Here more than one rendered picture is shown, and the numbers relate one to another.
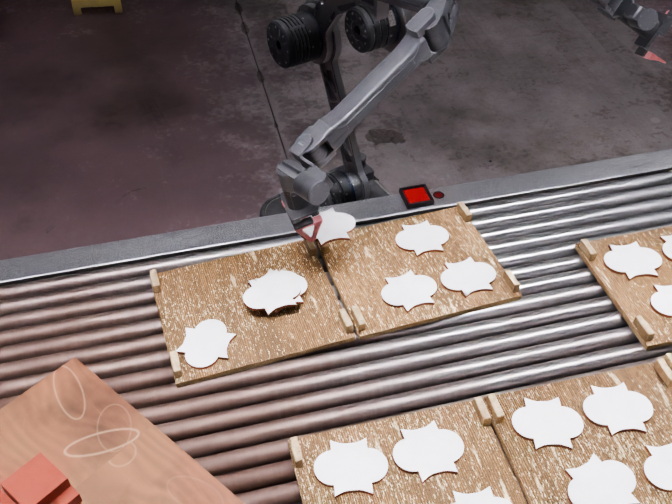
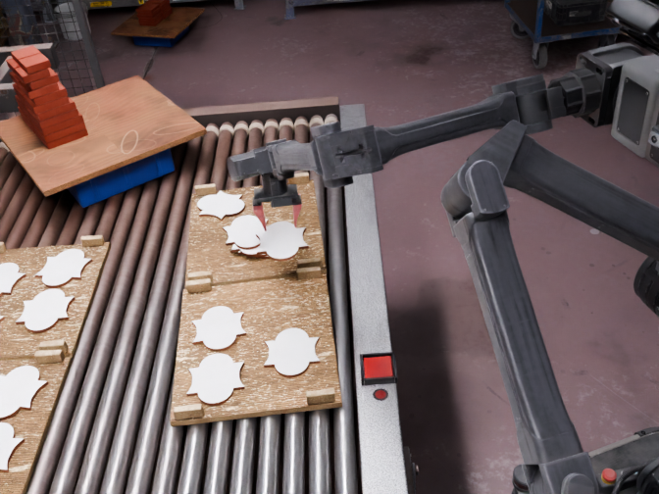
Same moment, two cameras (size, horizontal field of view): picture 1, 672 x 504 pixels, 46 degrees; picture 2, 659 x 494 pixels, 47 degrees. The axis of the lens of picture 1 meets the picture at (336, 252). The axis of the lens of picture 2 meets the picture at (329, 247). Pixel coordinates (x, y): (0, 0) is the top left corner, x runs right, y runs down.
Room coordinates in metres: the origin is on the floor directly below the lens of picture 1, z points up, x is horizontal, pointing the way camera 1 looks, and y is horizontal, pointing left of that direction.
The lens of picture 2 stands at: (1.94, -1.31, 2.14)
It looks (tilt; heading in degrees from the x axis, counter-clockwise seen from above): 38 degrees down; 107
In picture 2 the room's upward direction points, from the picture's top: 6 degrees counter-clockwise
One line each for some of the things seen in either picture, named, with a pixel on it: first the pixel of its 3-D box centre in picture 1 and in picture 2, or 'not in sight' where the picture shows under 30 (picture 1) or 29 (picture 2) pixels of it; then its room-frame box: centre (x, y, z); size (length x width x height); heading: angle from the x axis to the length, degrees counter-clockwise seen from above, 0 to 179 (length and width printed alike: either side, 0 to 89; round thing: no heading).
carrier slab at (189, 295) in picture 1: (248, 306); (254, 230); (1.27, 0.21, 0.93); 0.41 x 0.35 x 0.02; 109
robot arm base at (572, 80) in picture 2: not in sight; (576, 93); (2.03, 0.04, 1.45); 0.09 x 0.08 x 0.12; 123
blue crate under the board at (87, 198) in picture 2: not in sight; (107, 155); (0.72, 0.46, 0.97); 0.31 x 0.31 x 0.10; 49
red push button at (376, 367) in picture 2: (416, 196); (378, 369); (1.69, -0.22, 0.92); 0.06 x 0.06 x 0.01; 15
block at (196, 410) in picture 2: (511, 280); (188, 412); (1.34, -0.42, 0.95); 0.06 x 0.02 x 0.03; 18
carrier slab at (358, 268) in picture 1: (414, 267); (255, 342); (1.41, -0.19, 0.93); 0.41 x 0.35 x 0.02; 108
